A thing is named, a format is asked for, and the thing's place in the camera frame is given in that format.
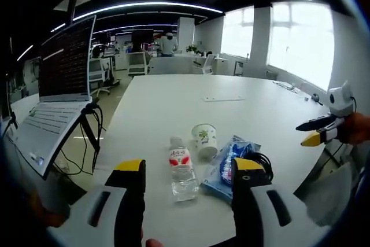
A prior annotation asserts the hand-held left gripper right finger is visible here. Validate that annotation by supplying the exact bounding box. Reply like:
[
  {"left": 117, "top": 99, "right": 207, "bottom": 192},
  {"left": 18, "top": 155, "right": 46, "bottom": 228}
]
[{"left": 231, "top": 157, "right": 317, "bottom": 247}]

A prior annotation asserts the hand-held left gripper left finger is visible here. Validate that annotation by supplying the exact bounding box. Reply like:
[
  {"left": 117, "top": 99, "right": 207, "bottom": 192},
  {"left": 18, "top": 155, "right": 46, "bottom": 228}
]
[{"left": 47, "top": 158, "right": 147, "bottom": 247}]

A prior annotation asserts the black cable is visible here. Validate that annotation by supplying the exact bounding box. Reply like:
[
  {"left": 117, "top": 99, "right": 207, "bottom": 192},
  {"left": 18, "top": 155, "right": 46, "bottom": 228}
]
[
  {"left": 53, "top": 105, "right": 104, "bottom": 176},
  {"left": 250, "top": 151, "right": 274, "bottom": 185}
]

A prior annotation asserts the blue plastic packet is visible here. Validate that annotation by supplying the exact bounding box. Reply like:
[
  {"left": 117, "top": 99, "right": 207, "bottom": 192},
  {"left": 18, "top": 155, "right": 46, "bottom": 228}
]
[{"left": 200, "top": 134, "right": 262, "bottom": 204}]

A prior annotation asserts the clear plastic water bottle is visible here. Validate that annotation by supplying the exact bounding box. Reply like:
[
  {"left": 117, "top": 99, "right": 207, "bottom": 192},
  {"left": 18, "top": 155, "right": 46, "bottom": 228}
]
[{"left": 168, "top": 136, "right": 200, "bottom": 204}]

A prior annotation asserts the white paper cup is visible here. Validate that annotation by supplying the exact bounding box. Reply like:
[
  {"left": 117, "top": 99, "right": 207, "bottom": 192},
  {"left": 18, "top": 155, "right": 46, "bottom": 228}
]
[{"left": 190, "top": 123, "right": 219, "bottom": 161}]

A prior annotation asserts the person's right hand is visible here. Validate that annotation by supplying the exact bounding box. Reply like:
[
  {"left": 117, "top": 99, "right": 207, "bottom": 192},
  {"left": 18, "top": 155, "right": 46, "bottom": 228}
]
[{"left": 336, "top": 112, "right": 370, "bottom": 145}]

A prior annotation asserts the person's left hand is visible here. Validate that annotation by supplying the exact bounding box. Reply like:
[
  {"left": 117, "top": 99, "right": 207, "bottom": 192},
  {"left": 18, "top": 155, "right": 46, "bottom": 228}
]
[{"left": 145, "top": 238, "right": 166, "bottom": 247}]

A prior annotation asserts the grey chair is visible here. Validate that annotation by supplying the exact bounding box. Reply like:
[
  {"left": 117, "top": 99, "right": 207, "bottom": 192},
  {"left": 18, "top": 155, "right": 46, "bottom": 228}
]
[{"left": 293, "top": 160, "right": 364, "bottom": 228}]

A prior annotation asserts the large window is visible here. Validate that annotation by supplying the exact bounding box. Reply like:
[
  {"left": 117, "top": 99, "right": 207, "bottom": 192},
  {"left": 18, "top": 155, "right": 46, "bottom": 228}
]
[
  {"left": 220, "top": 5, "right": 255, "bottom": 58},
  {"left": 267, "top": 1, "right": 335, "bottom": 93}
]

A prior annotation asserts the white table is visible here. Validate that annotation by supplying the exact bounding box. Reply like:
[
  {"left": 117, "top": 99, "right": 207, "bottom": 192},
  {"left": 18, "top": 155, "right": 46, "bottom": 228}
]
[{"left": 47, "top": 73, "right": 333, "bottom": 247}]

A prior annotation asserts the white office chair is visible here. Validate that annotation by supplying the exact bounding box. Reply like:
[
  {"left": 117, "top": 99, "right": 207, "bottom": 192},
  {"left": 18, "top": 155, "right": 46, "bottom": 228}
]
[
  {"left": 88, "top": 57, "right": 113, "bottom": 97},
  {"left": 127, "top": 51, "right": 150, "bottom": 76}
]

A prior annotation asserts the silver laptop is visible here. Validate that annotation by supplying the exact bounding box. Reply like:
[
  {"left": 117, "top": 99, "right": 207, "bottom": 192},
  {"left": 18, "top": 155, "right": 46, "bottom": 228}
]
[{"left": 5, "top": 14, "right": 98, "bottom": 180}]

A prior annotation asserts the curved ceiling light strip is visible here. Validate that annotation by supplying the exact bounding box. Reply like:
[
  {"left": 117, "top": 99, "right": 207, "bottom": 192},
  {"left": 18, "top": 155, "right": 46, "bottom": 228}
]
[{"left": 72, "top": 1, "right": 224, "bottom": 22}]

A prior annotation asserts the white cable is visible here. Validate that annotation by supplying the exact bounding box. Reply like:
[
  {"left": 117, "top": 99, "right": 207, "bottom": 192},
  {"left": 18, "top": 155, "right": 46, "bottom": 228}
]
[{"left": 272, "top": 80, "right": 302, "bottom": 94}]

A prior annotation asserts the black hanging cable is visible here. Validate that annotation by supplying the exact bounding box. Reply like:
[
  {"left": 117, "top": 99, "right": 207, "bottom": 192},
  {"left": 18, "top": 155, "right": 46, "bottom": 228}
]
[{"left": 53, "top": 105, "right": 104, "bottom": 176}]

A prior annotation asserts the white table cable cover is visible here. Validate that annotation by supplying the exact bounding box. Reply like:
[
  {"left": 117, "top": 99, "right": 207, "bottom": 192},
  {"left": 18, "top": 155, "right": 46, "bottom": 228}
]
[{"left": 200, "top": 94, "right": 245, "bottom": 103}]

